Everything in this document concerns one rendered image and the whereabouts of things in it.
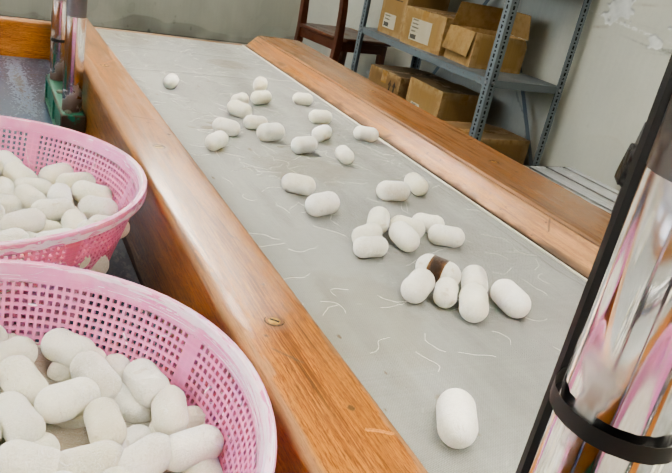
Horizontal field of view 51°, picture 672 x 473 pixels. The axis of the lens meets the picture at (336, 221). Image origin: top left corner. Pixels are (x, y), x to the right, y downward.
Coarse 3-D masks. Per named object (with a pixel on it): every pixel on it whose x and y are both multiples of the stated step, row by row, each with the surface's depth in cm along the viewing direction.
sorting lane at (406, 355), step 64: (128, 64) 104; (192, 64) 113; (256, 64) 123; (192, 128) 81; (256, 192) 66; (448, 192) 77; (320, 256) 56; (384, 256) 58; (448, 256) 61; (512, 256) 64; (320, 320) 47; (384, 320) 48; (448, 320) 50; (512, 320) 52; (384, 384) 41; (448, 384) 42; (512, 384) 44; (448, 448) 37; (512, 448) 38
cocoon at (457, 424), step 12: (444, 396) 38; (456, 396) 38; (468, 396) 38; (444, 408) 37; (456, 408) 37; (468, 408) 37; (444, 420) 36; (456, 420) 36; (468, 420) 36; (444, 432) 36; (456, 432) 36; (468, 432) 36; (456, 444) 36; (468, 444) 36
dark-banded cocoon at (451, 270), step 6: (420, 258) 55; (426, 258) 55; (420, 264) 55; (426, 264) 54; (450, 264) 54; (444, 270) 54; (450, 270) 54; (456, 270) 54; (444, 276) 54; (450, 276) 53; (456, 276) 54
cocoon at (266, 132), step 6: (264, 126) 80; (270, 126) 81; (276, 126) 81; (282, 126) 82; (258, 132) 80; (264, 132) 80; (270, 132) 80; (276, 132) 81; (282, 132) 82; (264, 138) 80; (270, 138) 81; (276, 138) 81
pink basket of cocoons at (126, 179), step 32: (0, 128) 62; (32, 128) 63; (64, 128) 63; (32, 160) 63; (64, 160) 63; (96, 160) 62; (128, 160) 59; (128, 192) 57; (96, 224) 46; (0, 256) 42; (32, 256) 44; (64, 256) 46; (96, 256) 50; (64, 320) 52
